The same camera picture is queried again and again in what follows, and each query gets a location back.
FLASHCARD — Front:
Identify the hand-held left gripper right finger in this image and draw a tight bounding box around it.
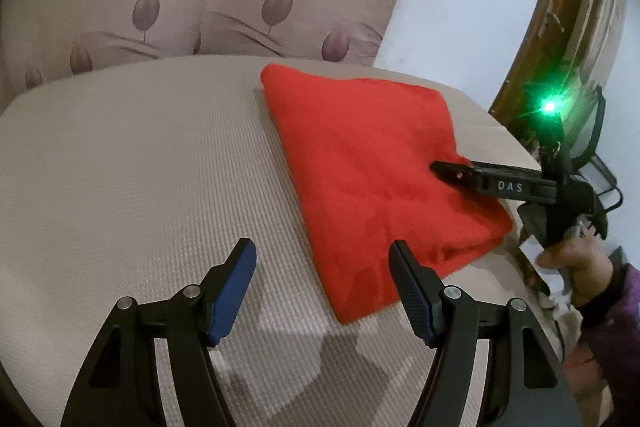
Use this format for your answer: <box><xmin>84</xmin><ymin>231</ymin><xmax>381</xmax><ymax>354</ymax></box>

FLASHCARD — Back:
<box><xmin>389</xmin><ymin>240</ymin><xmax>583</xmax><ymax>427</ymax></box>

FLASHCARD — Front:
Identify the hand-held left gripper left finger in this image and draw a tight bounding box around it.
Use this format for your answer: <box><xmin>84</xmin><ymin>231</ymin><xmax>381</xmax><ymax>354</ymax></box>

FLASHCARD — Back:
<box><xmin>60</xmin><ymin>237</ymin><xmax>258</xmax><ymax>427</ymax></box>

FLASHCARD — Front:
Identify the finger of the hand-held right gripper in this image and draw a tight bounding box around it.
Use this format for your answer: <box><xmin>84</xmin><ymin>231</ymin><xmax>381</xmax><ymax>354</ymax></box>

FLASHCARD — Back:
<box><xmin>430</xmin><ymin>160</ymin><xmax>558</xmax><ymax>202</ymax></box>

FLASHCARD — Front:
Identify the red knit garment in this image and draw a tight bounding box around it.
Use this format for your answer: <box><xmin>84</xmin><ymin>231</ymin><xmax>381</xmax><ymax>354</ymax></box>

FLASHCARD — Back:
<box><xmin>260</xmin><ymin>63</ymin><xmax>516</xmax><ymax>325</ymax></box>

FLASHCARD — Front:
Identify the person's right forearm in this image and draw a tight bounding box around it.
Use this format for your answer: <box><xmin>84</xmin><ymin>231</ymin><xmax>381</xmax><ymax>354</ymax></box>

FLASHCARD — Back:
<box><xmin>560</xmin><ymin>264</ymin><xmax>640</xmax><ymax>427</ymax></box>

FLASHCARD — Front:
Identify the person's right hand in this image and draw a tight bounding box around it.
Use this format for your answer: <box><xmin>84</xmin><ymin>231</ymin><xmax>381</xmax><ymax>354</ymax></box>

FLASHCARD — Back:
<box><xmin>537</xmin><ymin>234</ymin><xmax>616</xmax><ymax>308</ymax></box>

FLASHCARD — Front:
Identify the white paper scrap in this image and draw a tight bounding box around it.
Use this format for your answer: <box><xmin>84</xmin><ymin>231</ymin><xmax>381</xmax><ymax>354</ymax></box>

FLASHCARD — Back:
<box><xmin>519</xmin><ymin>239</ymin><xmax>546</xmax><ymax>270</ymax></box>

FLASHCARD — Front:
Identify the black chair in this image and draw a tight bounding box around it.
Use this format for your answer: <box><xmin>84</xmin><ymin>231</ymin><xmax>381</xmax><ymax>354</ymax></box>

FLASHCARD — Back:
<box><xmin>565</xmin><ymin>84</ymin><xmax>625</xmax><ymax>228</ymax></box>

